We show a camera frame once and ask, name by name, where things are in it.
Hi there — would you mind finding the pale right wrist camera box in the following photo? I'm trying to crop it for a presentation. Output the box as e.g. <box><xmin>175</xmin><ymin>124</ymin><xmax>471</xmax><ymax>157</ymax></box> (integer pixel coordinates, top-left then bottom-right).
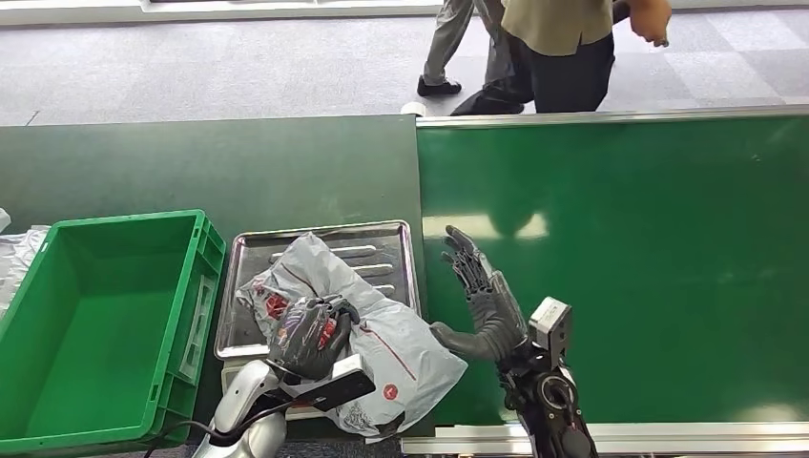
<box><xmin>527</xmin><ymin>296</ymin><xmax>574</xmax><ymax>372</ymax></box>

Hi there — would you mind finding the silver conveyor side rail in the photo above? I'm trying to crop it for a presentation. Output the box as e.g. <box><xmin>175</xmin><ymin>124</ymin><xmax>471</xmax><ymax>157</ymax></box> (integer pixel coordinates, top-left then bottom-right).
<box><xmin>415</xmin><ymin>104</ymin><xmax>809</xmax><ymax>130</ymax></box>
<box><xmin>400</xmin><ymin>421</ymin><xmax>809</xmax><ymax>458</ymax></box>

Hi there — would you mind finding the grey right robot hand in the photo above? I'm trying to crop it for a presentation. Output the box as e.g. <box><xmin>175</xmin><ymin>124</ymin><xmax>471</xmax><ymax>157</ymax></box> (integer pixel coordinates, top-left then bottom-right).
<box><xmin>429</xmin><ymin>224</ymin><xmax>529</xmax><ymax>364</ymax></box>

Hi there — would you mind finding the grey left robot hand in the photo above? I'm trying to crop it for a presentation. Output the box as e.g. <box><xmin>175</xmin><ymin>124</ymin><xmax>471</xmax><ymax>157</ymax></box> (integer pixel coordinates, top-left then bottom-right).
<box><xmin>268</xmin><ymin>295</ymin><xmax>362</xmax><ymax>381</ymax></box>

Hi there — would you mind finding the electronic scale with steel tray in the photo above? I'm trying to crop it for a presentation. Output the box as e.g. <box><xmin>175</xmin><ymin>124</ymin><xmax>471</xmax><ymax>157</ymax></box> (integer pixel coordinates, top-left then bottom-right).
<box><xmin>213</xmin><ymin>219</ymin><xmax>425</xmax><ymax>423</ymax></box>

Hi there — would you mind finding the green conveyor belt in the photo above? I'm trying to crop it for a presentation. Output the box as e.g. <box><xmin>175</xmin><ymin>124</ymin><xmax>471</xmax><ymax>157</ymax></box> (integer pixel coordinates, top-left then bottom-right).
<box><xmin>417</xmin><ymin>115</ymin><xmax>809</xmax><ymax>426</ymax></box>

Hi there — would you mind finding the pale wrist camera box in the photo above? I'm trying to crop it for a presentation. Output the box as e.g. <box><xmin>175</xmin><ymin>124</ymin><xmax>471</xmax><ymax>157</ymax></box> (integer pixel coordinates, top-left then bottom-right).
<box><xmin>265</xmin><ymin>353</ymin><xmax>378</xmax><ymax>414</ymax></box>
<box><xmin>527</xmin><ymin>296</ymin><xmax>574</xmax><ymax>372</ymax></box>

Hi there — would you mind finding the white crumpled plastic bag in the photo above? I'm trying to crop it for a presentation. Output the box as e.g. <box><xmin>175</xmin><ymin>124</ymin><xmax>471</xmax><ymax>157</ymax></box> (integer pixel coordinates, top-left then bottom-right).
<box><xmin>0</xmin><ymin>224</ymin><xmax>52</xmax><ymax>318</ymax></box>

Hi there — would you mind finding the person's hand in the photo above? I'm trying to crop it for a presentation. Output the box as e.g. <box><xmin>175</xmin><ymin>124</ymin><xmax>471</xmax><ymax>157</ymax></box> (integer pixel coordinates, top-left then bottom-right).
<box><xmin>629</xmin><ymin>0</ymin><xmax>674</xmax><ymax>50</ymax></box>

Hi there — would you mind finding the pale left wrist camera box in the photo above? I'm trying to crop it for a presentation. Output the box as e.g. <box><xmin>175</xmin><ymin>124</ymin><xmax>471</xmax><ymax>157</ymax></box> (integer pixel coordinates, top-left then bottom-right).
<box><xmin>265</xmin><ymin>353</ymin><xmax>378</xmax><ymax>414</ymax></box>

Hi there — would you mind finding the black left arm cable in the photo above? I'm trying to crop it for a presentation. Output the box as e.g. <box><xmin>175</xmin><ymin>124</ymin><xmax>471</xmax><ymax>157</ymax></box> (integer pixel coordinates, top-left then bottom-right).
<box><xmin>141</xmin><ymin>398</ymin><xmax>299</xmax><ymax>458</ymax></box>

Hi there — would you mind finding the green plastic crate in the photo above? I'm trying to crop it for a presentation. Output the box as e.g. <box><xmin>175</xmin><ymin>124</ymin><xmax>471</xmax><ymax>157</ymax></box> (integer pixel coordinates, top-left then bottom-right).
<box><xmin>0</xmin><ymin>209</ymin><xmax>227</xmax><ymax>456</ymax></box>

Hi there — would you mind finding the person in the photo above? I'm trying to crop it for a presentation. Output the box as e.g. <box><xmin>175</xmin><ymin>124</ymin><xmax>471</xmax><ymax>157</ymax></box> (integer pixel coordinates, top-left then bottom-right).
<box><xmin>450</xmin><ymin>0</ymin><xmax>673</xmax><ymax>117</ymax></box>
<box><xmin>416</xmin><ymin>0</ymin><xmax>507</xmax><ymax>98</ymax></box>

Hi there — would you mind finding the grey red-printed courier package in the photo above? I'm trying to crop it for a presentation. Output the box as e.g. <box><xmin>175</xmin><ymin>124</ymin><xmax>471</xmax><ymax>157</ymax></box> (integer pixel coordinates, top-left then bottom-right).
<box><xmin>235</xmin><ymin>232</ymin><xmax>469</xmax><ymax>444</ymax></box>

